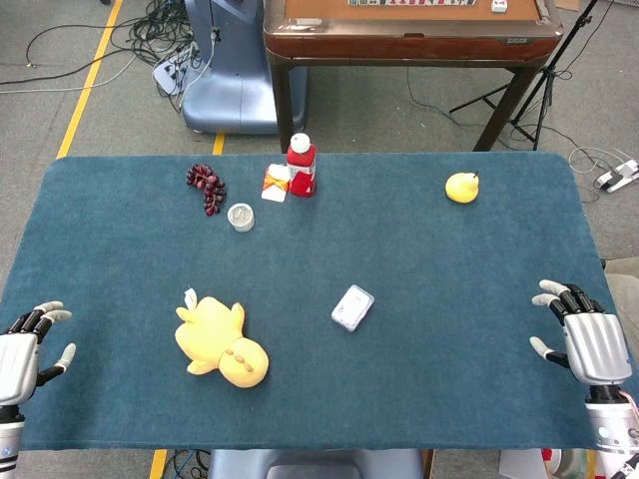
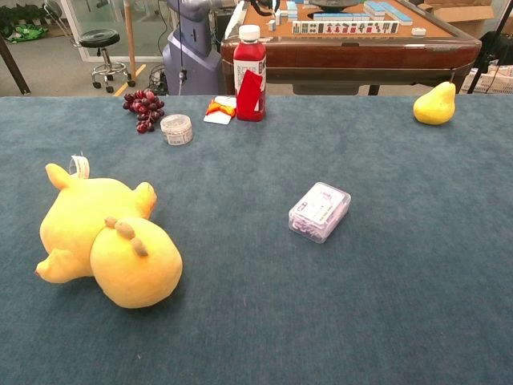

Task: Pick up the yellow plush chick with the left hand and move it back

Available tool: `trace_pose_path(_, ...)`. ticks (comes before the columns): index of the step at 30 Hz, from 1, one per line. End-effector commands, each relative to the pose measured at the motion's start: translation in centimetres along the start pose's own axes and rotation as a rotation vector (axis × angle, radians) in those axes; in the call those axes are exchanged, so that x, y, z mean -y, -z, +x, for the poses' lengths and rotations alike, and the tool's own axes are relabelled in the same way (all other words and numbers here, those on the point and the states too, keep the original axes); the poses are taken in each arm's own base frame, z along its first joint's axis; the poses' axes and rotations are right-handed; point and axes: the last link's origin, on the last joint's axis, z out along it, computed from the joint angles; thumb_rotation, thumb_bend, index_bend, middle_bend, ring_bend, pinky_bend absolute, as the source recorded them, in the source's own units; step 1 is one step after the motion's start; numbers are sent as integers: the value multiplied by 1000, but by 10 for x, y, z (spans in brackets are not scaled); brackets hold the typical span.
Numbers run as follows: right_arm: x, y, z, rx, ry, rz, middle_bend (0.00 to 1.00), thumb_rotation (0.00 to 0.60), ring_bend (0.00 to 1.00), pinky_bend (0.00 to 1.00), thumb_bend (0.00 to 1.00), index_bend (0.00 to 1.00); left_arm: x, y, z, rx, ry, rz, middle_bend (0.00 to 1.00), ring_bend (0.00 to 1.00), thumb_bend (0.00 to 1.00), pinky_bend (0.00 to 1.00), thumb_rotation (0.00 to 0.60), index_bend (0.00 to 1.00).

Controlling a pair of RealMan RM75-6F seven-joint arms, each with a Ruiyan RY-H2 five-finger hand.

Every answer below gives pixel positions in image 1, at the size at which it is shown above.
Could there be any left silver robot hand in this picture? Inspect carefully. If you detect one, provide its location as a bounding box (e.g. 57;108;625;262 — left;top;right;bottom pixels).
0;300;77;406

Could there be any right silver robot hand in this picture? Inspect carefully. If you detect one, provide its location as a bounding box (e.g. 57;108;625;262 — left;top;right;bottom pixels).
530;278;634;388

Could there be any yellow plush toy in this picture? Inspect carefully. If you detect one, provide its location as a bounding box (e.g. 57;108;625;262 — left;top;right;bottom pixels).
174;287;271;390

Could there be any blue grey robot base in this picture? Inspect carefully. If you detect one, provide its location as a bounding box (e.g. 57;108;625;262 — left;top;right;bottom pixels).
207;447;425;479

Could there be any red white package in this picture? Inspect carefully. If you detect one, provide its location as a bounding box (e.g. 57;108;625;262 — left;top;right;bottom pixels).
541;447;590;479

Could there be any white paper sheet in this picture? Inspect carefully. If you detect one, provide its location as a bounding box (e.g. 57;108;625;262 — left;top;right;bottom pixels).
498;447;550;479

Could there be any white power strip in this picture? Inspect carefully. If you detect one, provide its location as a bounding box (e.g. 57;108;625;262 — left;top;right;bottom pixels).
593;158;639;194

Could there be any yellow pear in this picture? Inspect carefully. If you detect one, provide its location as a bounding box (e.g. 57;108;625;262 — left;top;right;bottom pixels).
444;171;481;206

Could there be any blue table cloth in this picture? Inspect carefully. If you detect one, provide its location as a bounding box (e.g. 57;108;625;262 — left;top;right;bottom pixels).
0;152;639;453

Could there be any white plastic card box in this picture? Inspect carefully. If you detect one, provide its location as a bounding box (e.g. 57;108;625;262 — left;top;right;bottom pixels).
330;283;375;332

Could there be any purple grape bunch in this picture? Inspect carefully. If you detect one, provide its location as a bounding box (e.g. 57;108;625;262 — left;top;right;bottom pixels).
186;163;228;218

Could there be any round silver tin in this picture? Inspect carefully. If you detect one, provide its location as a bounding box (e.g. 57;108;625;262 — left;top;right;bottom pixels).
227;202;256;234

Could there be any black tripod stand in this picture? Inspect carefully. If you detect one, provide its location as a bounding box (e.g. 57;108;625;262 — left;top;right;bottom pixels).
448;0;600;151

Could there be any white orange small carton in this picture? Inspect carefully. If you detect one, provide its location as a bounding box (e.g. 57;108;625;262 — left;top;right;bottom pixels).
261;163;293;204

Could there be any grey power strip with plugs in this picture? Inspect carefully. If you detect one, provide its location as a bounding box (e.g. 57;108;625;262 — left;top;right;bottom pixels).
152;42;201;96

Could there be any red bottle white cap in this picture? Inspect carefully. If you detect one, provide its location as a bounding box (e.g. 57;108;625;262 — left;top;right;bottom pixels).
286;132;319;199

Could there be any blue grey machine base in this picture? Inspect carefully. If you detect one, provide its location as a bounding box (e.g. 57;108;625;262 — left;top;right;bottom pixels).
180;0;309;135

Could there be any brown mahjong table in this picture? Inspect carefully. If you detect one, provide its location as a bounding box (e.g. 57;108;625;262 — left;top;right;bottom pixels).
263;0;565;153

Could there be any row of mahjong tiles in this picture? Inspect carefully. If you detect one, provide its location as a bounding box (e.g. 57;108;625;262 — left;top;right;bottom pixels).
347;0;477;8

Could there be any black cable bundle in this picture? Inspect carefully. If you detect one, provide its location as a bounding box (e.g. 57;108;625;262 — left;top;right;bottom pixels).
0;0;211;111

